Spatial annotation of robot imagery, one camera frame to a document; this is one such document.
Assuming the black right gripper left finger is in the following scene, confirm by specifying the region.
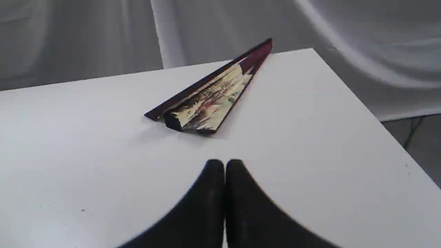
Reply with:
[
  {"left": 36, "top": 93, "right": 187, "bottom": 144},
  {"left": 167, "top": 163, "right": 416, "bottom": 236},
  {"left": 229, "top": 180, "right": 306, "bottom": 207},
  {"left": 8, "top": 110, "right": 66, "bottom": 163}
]
[{"left": 121, "top": 159, "right": 225, "bottom": 248}]

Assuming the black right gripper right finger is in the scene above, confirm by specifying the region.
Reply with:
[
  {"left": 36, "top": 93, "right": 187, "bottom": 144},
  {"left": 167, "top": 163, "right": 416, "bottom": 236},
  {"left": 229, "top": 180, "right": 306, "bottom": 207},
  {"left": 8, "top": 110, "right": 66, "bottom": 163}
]
[{"left": 226, "top": 159, "right": 335, "bottom": 248}]

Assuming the painted paper folding fan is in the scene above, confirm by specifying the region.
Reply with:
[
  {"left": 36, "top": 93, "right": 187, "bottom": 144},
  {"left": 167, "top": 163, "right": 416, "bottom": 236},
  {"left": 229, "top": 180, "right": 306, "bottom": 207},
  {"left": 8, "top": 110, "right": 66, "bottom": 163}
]
[{"left": 145, "top": 38, "right": 273, "bottom": 136}]

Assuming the white backdrop curtain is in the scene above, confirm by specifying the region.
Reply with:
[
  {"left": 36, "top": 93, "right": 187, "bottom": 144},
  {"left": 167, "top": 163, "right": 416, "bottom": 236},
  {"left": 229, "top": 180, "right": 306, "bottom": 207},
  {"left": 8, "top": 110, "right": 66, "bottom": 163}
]
[{"left": 0, "top": 0, "right": 441, "bottom": 120}]

